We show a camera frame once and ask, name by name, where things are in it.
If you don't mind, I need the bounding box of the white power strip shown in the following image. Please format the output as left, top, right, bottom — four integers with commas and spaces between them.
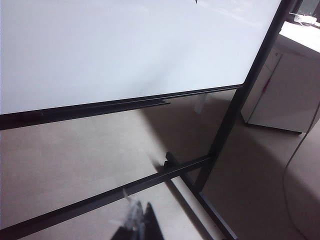
289, 12, 320, 27

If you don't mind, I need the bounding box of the white cabinet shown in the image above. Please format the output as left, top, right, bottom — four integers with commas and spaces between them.
240, 20, 320, 136

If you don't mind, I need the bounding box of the thin white cable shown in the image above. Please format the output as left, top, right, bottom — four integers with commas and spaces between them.
281, 99, 320, 240

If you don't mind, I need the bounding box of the black metal whiteboard stand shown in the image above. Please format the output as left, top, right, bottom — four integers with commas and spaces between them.
0, 0, 305, 240

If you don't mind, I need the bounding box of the black whiteboard pen tray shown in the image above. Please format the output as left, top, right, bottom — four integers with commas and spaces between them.
0, 98, 172, 131

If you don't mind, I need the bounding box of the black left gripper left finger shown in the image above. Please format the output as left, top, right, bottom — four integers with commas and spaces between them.
109, 201, 145, 240

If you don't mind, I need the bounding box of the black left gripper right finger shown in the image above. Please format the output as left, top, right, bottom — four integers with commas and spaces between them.
143, 201, 166, 240

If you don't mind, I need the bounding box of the white whiteboard with black frame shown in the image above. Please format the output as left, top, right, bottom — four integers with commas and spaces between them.
0, 0, 284, 126

